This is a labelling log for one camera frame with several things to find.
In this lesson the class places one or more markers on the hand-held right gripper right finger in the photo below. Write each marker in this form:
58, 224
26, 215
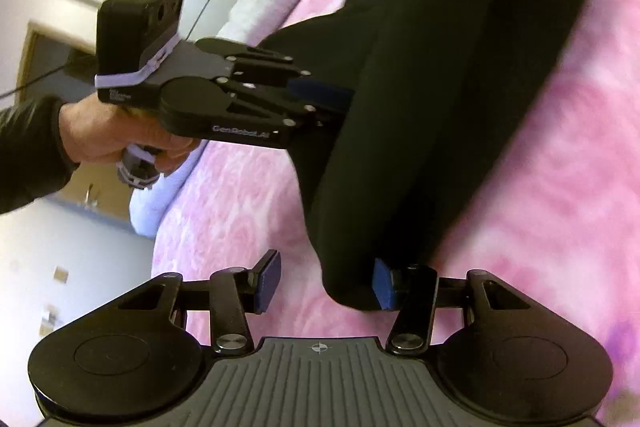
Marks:
384, 289

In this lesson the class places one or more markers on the brown wooden doorway frame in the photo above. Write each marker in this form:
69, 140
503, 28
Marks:
50, 52

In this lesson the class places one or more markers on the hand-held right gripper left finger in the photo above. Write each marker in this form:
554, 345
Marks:
267, 282

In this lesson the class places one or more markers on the person's left hand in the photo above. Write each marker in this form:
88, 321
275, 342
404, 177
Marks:
100, 132

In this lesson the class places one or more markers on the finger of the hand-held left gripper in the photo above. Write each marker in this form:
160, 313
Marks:
280, 113
320, 94

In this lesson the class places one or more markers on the black garment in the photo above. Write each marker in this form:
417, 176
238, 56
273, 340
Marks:
425, 82

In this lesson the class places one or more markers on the beige wall switch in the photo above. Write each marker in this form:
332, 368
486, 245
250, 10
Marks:
61, 275

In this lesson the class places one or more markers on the pink floral blanket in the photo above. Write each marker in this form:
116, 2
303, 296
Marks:
525, 182

